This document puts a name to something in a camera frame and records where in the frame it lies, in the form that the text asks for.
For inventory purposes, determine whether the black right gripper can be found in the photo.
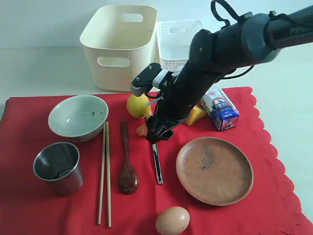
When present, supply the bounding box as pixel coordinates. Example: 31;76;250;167
146;64;221;144

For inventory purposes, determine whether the orange fried chicken piece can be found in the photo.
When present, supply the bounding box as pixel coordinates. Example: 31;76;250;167
136;124;148;137

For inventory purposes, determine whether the yellow lemon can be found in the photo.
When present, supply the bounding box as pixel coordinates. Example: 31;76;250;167
126;94;151;118

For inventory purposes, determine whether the yellow cheese wedge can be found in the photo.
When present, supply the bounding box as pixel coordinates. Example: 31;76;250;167
184;105;207;126

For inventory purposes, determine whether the blue white milk carton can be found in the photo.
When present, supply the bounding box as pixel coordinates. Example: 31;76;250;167
200;88;240;131

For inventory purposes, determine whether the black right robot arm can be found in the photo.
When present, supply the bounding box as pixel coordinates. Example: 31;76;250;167
146;6;313;143

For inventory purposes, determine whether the silver table knife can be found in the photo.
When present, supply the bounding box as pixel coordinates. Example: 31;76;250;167
152;144;163;185

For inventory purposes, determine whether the right wooden chopstick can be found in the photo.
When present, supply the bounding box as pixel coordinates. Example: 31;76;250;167
105;121;112;228

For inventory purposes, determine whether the wooden chopstick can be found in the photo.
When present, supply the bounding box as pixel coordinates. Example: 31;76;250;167
105;121;112;228
97;123;106;225

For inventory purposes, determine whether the left wooden chopstick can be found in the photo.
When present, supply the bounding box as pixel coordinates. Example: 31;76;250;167
97;123;106;225

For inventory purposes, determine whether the dark wooden spoon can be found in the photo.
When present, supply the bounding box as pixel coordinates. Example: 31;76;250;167
118;120;139;194

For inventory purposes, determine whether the brown wooden plate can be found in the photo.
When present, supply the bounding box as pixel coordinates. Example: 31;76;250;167
176;137;254;206

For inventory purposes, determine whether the white ceramic bowl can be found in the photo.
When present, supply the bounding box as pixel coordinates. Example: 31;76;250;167
48;94;109;142

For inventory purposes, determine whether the white perforated plastic basket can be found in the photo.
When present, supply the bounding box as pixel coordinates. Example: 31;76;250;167
156;20;203;72

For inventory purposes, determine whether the red tablecloth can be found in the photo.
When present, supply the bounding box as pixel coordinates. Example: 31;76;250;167
0;87;313;235

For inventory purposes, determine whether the cream plastic storage bin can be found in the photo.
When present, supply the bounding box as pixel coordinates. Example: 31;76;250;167
80;5;157;92

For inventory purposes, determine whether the brown egg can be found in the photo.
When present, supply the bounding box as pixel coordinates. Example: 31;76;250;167
155;206;190;235

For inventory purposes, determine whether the stainless steel cup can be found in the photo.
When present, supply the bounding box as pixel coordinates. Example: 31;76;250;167
33;142;84;196

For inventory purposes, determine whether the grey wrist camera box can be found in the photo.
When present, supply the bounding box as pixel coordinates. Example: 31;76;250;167
130;63;174;97

